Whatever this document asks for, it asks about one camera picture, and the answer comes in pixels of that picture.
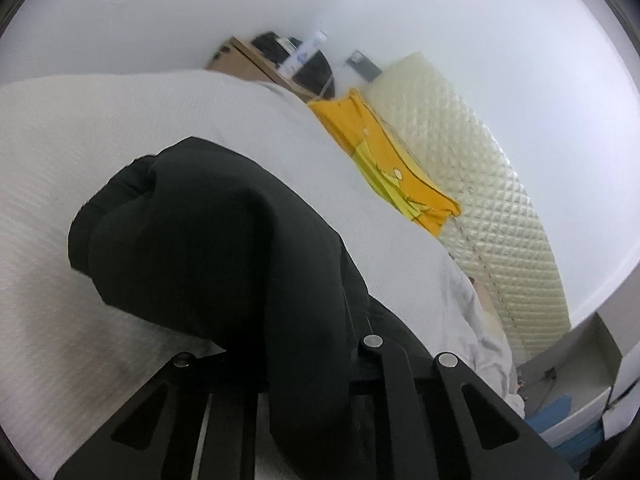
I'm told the black garment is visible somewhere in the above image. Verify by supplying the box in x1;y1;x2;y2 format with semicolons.
67;136;501;480

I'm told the blue cloth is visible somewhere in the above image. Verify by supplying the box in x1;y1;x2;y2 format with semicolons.
525;394;607;457

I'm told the yellow printed cloth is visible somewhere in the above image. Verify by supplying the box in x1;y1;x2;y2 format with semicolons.
307;87;462;239

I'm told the white bed sheet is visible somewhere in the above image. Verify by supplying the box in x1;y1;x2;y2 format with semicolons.
0;69;526;480

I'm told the grey wall socket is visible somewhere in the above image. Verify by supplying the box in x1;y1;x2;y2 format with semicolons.
346;50;381;82

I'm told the brown cardboard box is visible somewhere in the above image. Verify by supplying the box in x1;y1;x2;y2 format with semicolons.
206;36;313;107

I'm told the cream quilted mattress pad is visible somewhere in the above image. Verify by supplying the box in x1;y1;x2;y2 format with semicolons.
364;52;572;362

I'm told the black bag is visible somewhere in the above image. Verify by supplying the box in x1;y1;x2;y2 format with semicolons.
250;31;335;102

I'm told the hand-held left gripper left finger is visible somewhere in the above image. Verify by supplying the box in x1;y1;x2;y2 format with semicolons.
52;347;273;480

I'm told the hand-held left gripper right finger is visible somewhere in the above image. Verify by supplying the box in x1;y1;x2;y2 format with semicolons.
350;334;577;480

